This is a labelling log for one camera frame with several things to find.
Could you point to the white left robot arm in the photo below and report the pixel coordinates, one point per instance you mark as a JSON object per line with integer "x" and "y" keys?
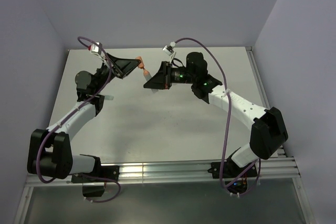
{"x": 50, "y": 152}

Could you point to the clear orange pen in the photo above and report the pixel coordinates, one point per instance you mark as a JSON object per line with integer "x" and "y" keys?
{"x": 147, "y": 77}

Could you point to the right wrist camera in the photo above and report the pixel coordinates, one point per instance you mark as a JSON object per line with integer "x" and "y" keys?
{"x": 169, "y": 50}

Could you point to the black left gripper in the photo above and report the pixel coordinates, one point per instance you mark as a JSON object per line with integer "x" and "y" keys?
{"x": 123, "y": 66}

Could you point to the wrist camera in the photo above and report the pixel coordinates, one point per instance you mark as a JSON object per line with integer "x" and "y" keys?
{"x": 169, "y": 50}
{"x": 95, "y": 49}

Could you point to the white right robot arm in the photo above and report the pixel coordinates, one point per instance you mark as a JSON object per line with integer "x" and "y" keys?
{"x": 267, "y": 128}

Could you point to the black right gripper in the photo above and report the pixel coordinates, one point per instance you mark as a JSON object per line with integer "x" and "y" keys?
{"x": 163, "y": 80}

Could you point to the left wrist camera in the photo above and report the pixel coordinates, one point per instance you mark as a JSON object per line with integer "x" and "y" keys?
{"x": 95, "y": 49}

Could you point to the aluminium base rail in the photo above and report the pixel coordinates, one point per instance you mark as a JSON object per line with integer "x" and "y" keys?
{"x": 198, "y": 171}

